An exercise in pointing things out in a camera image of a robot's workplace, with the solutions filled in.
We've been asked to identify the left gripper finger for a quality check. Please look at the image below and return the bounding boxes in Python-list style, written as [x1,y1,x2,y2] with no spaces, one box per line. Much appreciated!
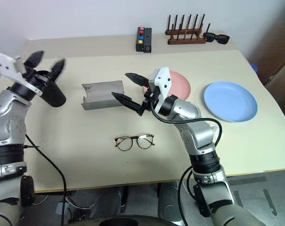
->
[50,58,66,80]
[24,50,45,68]

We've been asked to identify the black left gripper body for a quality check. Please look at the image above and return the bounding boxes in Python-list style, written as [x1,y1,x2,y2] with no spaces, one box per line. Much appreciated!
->
[22,67,55,89]

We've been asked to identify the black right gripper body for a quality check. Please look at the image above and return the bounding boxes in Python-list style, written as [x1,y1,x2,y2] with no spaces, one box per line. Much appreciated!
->
[142,85,162,112]

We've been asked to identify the tortoiseshell eyeglasses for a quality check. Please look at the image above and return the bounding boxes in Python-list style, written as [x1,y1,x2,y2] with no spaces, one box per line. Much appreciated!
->
[113,133,156,151]

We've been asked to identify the grey rounded shape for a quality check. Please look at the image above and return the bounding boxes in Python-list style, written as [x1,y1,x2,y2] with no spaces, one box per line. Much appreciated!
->
[158,185,181,222]

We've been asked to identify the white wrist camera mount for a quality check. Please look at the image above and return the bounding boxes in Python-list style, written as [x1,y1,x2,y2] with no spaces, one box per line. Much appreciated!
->
[0,52,43,97]
[149,67,174,116]

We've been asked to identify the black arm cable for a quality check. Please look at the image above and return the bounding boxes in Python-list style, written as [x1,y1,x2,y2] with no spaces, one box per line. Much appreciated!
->
[150,98,223,226]
[24,133,68,226]

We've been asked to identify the grey open glasses case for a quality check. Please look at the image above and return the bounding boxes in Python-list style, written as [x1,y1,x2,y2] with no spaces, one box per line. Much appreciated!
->
[80,80,125,111]

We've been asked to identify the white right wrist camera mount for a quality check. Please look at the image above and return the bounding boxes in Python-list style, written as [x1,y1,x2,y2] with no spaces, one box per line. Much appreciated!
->
[149,67,174,116]

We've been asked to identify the black sunglasses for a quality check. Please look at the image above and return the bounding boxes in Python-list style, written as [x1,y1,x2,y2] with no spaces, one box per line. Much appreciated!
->
[203,32,230,45]

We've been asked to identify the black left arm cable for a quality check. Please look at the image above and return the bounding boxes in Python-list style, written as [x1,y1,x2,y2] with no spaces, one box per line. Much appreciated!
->
[24,133,68,226]

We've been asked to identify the black box with coloured buttons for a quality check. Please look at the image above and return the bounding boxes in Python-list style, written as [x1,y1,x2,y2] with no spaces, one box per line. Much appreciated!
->
[135,27,153,54]

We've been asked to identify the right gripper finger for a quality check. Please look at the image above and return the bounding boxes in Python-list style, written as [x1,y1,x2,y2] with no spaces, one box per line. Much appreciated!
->
[111,91,144,117]
[125,73,150,87]

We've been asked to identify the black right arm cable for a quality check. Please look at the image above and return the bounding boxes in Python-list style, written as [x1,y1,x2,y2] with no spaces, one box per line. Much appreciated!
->
[150,98,223,226]

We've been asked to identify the pink plate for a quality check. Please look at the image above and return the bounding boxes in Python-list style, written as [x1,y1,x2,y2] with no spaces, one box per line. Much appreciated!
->
[142,70,192,101]

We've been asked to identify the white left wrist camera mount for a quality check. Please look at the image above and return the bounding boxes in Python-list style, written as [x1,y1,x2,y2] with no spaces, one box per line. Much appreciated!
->
[0,52,43,97]

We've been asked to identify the wooden dish rack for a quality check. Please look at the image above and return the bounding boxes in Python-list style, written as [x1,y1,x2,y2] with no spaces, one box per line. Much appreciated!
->
[165,14,211,45]

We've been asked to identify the black cup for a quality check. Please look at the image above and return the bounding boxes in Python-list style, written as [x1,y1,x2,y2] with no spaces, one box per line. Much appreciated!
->
[40,80,67,108]

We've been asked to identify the cardboard box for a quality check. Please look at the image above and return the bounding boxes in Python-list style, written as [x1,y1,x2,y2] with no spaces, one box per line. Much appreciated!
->
[262,53,285,118]

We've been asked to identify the blue plate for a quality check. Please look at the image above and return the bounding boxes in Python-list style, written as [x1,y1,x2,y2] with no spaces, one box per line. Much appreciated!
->
[203,81,258,123]

